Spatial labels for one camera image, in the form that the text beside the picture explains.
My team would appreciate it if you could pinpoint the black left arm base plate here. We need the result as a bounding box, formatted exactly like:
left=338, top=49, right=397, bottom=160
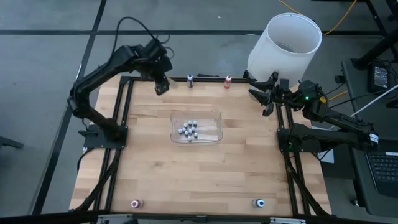
left=78, top=123, right=129, bottom=149

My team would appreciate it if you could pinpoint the laptop keyboard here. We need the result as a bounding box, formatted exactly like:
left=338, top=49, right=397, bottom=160
left=365, top=151, right=398, bottom=198

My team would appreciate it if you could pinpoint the thin white rod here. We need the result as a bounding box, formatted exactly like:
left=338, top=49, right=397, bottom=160
left=353, top=84, right=398, bottom=114

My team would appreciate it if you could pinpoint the black left wrist camera cable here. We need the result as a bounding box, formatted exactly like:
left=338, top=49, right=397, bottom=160
left=114, top=16, right=175, bottom=60

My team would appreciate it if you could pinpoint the black sleeved cable bundle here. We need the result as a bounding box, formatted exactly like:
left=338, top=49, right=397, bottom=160
left=284, top=152, right=332, bottom=216
left=74, top=151, right=121, bottom=212

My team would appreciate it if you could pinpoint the black metal stand leg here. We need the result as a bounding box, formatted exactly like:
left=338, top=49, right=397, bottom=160
left=351, top=29, right=398, bottom=71

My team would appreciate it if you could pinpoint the black chair base leg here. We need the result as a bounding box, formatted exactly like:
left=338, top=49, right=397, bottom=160
left=0, top=135, right=25, bottom=150

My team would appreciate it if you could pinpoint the white shade table lamp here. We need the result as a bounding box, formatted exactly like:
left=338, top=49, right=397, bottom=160
left=247, top=12, right=323, bottom=88

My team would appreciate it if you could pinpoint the yellow power cord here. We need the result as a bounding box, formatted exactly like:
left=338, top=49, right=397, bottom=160
left=277, top=0, right=358, bottom=35

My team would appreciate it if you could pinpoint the clear plastic bin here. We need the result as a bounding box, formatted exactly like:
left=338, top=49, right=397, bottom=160
left=169, top=109, right=223, bottom=146

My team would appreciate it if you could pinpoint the black front frame bar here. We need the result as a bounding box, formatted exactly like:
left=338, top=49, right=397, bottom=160
left=0, top=208, right=398, bottom=224

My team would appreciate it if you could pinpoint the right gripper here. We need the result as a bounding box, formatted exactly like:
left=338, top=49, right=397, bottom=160
left=248, top=71, right=299, bottom=118

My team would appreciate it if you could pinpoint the dark grey side desk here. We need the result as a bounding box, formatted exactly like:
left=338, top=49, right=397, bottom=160
left=340, top=58, right=398, bottom=218

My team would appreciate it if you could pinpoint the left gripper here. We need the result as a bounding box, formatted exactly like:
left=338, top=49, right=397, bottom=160
left=139, top=39, right=174, bottom=96

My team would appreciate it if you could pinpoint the white paper sheet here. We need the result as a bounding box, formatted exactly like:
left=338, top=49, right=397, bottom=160
left=318, top=148, right=335, bottom=164

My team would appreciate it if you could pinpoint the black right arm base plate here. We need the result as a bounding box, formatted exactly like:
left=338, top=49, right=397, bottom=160
left=277, top=127, right=323, bottom=154

